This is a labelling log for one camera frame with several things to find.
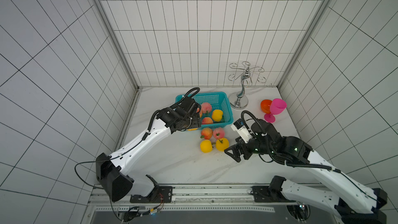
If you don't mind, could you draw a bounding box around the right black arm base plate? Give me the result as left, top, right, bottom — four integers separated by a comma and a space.
251, 186, 294, 203

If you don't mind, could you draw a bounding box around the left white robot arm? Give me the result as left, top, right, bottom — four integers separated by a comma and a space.
95, 87, 201, 202

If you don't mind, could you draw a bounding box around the pink peach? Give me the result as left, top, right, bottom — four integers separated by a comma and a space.
212, 127, 225, 140
201, 102, 212, 114

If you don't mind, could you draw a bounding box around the orange-red peach top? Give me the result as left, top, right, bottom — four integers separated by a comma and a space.
201, 128, 213, 140

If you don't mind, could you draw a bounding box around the magenta plastic goblet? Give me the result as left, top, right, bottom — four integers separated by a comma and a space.
264, 99, 287, 123

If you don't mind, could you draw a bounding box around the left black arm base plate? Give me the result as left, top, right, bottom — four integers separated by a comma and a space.
130, 186, 173, 204

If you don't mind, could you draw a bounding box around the orange plastic goblet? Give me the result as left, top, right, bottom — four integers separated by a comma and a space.
260, 100, 272, 114

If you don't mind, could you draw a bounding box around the aluminium mounting rail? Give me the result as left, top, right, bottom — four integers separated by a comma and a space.
90, 183, 336, 214

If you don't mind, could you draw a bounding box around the pink peach top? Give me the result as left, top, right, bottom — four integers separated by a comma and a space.
212, 127, 225, 140

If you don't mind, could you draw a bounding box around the chrome cup holder stand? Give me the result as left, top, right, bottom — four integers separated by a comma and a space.
228, 61, 266, 110

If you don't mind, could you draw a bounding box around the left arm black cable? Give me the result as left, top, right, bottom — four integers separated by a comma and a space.
74, 160, 109, 189

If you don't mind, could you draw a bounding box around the teal plastic basket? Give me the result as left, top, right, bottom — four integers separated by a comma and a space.
189, 92, 233, 130

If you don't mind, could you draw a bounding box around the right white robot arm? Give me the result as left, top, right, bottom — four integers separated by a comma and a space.
224, 111, 388, 224

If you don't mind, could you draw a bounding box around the orange-pink peach bottom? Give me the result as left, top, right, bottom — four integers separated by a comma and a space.
197, 108, 203, 118

